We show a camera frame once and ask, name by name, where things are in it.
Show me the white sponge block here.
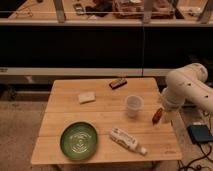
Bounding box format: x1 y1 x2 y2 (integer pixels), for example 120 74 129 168
78 92 95 104

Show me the black floor cable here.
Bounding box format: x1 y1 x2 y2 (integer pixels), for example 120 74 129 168
177 143 213 171

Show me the small phone on shelf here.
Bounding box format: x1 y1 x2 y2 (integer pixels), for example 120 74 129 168
73 3 85 15

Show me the dark blue box on floor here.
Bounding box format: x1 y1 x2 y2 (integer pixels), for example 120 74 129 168
187 125 213 144

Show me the wooden folding table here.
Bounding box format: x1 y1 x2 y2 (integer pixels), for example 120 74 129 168
31 78 182 165

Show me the black device on shelf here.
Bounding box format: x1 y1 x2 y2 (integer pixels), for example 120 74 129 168
85 2 112 17

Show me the tray of items on shelf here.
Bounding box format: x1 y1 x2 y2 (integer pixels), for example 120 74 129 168
112 0 174 19

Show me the green ceramic bowl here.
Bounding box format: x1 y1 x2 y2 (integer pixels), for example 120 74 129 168
60 122 98 161

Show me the dark brown rectangular block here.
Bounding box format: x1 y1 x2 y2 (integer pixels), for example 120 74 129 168
109 78 127 90

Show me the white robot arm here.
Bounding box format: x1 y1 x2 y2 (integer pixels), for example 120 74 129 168
152 63 213 125

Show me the orange-brown gripper finger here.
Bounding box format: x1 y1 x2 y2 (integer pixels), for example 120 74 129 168
152 108 163 124

